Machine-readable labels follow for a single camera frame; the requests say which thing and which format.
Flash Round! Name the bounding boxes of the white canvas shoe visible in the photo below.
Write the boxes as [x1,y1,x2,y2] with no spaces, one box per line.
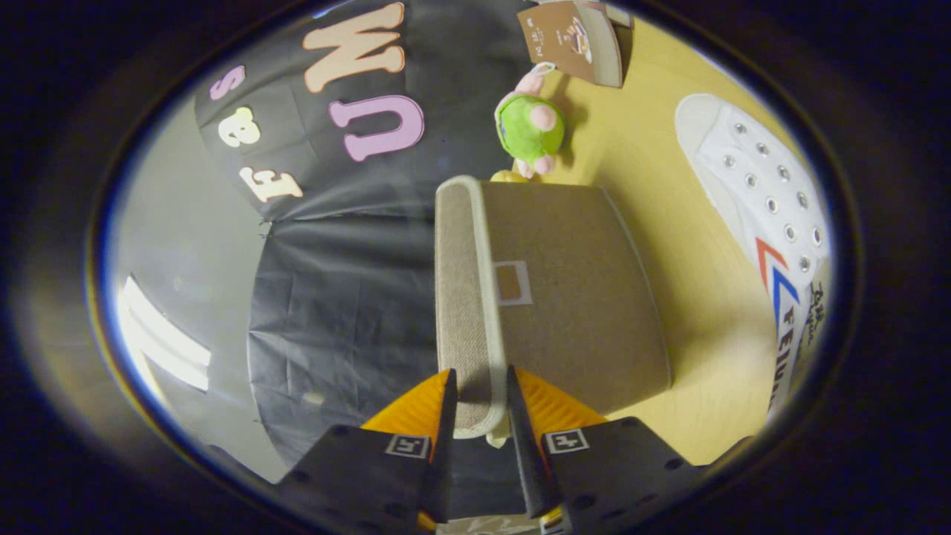
[675,93,833,417]

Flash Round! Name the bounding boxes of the black backdrop cloth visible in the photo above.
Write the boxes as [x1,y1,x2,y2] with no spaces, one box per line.
[195,0,539,521]

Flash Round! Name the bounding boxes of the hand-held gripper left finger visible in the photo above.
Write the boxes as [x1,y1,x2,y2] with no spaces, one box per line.
[275,369,459,535]

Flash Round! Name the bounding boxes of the ceiling light panel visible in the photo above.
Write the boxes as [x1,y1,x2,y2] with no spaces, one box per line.
[117,275,212,392]

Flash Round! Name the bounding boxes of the green and pink plush toy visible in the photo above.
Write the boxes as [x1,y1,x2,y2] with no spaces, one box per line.
[494,63,567,179]

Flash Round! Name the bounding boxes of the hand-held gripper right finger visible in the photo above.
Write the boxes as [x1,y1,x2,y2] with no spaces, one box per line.
[507,365,707,535]

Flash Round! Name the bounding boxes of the beige fabric storage box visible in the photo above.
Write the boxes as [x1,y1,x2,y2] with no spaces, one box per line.
[435,175,672,439]

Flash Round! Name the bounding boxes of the brown cover book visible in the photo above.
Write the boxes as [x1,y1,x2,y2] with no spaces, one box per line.
[517,0,625,88]

